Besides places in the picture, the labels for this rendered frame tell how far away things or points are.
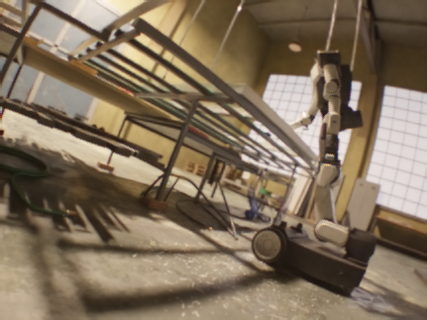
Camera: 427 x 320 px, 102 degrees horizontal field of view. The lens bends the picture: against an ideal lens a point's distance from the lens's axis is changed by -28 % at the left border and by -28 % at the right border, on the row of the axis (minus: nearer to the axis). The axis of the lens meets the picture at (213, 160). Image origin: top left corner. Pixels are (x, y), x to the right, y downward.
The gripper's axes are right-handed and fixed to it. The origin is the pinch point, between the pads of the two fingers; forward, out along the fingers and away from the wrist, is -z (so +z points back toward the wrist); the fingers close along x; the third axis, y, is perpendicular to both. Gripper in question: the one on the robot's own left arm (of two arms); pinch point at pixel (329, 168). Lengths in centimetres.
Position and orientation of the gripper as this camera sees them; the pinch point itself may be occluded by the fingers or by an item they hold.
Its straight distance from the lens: 133.9
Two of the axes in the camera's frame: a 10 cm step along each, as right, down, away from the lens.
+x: -9.2, -1.5, 3.7
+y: -3.1, -2.9, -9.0
